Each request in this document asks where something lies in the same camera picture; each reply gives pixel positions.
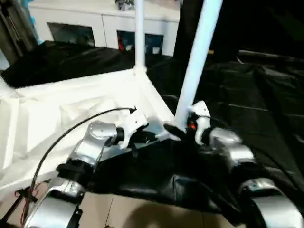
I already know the white plastic table top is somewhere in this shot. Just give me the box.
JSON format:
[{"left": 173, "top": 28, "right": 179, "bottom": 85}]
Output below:
[{"left": 0, "top": 66, "right": 183, "bottom": 202}]

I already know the black plastic mat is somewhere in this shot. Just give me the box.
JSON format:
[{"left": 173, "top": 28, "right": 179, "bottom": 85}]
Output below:
[{"left": 0, "top": 40, "right": 304, "bottom": 226}]

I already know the black backdrop cloth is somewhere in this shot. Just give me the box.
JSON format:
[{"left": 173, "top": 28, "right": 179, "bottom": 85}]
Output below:
[{"left": 177, "top": 0, "right": 304, "bottom": 54}]

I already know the white sideboard cabinet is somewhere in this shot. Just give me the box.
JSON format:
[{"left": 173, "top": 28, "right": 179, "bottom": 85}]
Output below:
[{"left": 28, "top": 0, "right": 181, "bottom": 57}]

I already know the clear bag of dark parts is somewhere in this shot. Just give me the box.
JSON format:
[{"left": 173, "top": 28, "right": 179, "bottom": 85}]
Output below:
[{"left": 114, "top": 0, "right": 135, "bottom": 11}]

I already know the blue printed panel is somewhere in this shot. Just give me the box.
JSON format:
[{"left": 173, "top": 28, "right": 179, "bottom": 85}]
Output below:
[{"left": 27, "top": 0, "right": 43, "bottom": 45}]

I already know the grey tripod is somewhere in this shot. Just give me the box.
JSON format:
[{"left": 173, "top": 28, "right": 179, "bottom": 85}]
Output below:
[{"left": 0, "top": 0, "right": 36, "bottom": 65}]

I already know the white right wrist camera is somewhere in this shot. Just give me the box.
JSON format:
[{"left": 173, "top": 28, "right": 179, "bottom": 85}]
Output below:
[{"left": 187, "top": 100, "right": 211, "bottom": 145}]

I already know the red floor cable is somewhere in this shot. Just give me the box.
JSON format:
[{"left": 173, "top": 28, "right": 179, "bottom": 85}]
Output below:
[{"left": 14, "top": 180, "right": 40, "bottom": 225}]

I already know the black folding stand frame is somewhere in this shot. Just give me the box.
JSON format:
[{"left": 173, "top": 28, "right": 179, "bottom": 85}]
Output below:
[{"left": 0, "top": 189, "right": 38, "bottom": 223}]

